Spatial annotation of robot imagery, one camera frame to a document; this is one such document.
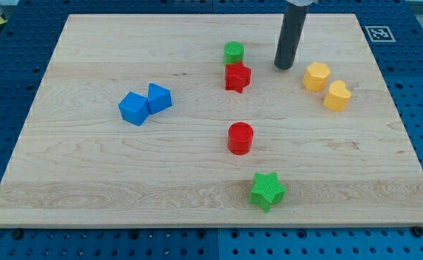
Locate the red star block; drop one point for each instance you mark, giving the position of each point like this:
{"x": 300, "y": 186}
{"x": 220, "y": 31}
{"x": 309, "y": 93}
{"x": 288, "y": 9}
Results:
{"x": 237, "y": 76}

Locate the green star block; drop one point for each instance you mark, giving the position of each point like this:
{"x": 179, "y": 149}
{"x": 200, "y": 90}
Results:
{"x": 266, "y": 190}

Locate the red cylinder block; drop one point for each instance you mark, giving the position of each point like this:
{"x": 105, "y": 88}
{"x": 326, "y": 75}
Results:
{"x": 240, "y": 138}

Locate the light wooden board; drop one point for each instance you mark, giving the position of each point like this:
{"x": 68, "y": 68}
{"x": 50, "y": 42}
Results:
{"x": 78, "y": 164}

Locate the blue pyramid-like block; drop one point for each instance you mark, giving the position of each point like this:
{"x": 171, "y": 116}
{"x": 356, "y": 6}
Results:
{"x": 159, "y": 98}

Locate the blue cube block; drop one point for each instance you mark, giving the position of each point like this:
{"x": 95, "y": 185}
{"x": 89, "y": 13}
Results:
{"x": 134, "y": 108}

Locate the green cylinder block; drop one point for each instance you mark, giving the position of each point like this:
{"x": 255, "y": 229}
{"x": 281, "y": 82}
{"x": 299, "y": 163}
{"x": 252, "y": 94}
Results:
{"x": 233, "y": 52}

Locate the yellow hexagon block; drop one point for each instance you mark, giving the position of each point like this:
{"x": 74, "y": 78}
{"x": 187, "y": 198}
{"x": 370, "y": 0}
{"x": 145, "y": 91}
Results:
{"x": 316, "y": 76}

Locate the yellow heart block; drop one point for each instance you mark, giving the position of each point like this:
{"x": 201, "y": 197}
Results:
{"x": 337, "y": 96}

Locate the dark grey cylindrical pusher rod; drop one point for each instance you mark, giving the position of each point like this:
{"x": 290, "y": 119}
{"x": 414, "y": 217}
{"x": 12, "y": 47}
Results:
{"x": 290, "y": 33}

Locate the white fiducial marker tag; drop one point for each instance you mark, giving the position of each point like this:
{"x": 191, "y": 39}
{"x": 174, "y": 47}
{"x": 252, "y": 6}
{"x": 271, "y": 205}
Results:
{"x": 380, "y": 34}

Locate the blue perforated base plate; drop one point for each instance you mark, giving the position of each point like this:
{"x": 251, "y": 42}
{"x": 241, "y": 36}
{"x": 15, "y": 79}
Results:
{"x": 26, "y": 44}

